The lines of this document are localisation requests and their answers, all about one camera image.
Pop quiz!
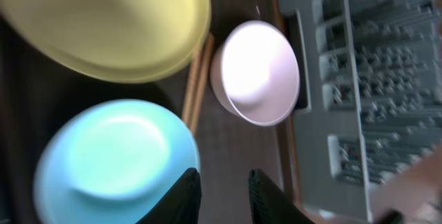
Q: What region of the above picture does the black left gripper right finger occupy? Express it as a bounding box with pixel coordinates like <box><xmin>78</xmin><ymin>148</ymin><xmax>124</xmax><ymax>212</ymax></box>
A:
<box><xmin>249</xmin><ymin>169</ymin><xmax>314</xmax><ymax>224</ymax></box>

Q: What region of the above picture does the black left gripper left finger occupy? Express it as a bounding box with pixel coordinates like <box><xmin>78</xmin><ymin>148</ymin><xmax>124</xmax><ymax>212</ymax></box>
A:
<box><xmin>136</xmin><ymin>168</ymin><xmax>202</xmax><ymax>224</ymax></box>

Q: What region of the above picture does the light blue bowl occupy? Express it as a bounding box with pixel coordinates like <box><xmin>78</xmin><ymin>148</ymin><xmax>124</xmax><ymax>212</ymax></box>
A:
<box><xmin>33</xmin><ymin>99</ymin><xmax>200</xmax><ymax>223</ymax></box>

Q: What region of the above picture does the wooden chopstick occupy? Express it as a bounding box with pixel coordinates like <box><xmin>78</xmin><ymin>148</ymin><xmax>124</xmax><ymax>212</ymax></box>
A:
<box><xmin>189</xmin><ymin>32</ymin><xmax>215</xmax><ymax>136</ymax></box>
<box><xmin>182</xmin><ymin>48</ymin><xmax>202</xmax><ymax>126</ymax></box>

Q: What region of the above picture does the pink white bowl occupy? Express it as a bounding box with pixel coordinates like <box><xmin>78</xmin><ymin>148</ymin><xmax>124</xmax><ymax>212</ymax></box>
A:
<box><xmin>209</xmin><ymin>21</ymin><xmax>300</xmax><ymax>127</ymax></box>

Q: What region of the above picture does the grey plastic dishwasher rack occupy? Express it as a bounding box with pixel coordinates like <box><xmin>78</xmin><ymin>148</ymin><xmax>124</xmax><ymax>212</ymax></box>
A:
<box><xmin>278</xmin><ymin>0</ymin><xmax>441</xmax><ymax>223</ymax></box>

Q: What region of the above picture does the brown serving tray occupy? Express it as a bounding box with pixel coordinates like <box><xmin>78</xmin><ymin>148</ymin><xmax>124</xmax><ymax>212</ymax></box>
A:
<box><xmin>1</xmin><ymin>0</ymin><xmax>293</xmax><ymax>223</ymax></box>

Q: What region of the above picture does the yellow plate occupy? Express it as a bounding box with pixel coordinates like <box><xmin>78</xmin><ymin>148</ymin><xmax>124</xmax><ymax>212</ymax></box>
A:
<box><xmin>1</xmin><ymin>0</ymin><xmax>211</xmax><ymax>83</ymax></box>

